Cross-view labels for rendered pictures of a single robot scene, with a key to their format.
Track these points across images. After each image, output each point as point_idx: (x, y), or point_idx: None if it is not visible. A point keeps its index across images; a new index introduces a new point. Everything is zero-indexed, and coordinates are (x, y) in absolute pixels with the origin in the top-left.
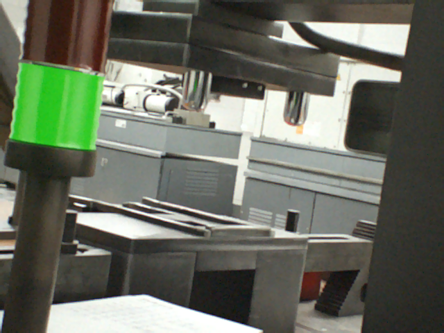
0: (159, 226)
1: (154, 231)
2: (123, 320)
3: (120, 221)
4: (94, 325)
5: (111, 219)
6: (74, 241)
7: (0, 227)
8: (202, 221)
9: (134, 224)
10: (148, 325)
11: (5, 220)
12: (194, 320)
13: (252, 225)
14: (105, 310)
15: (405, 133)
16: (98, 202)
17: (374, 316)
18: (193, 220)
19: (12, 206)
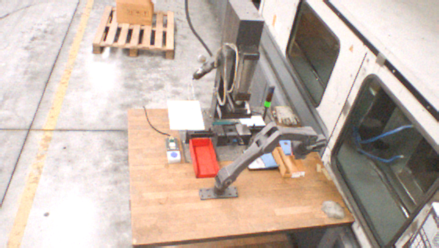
0: (237, 129)
1: (241, 126)
2: (251, 122)
3: (242, 130)
4: (254, 122)
5: (243, 131)
6: (252, 125)
7: (230, 188)
8: (227, 131)
9: (241, 129)
10: (249, 120)
11: (224, 196)
12: (244, 120)
13: (226, 124)
14: (251, 124)
15: None
16: (240, 137)
17: None
18: (228, 132)
19: (205, 228)
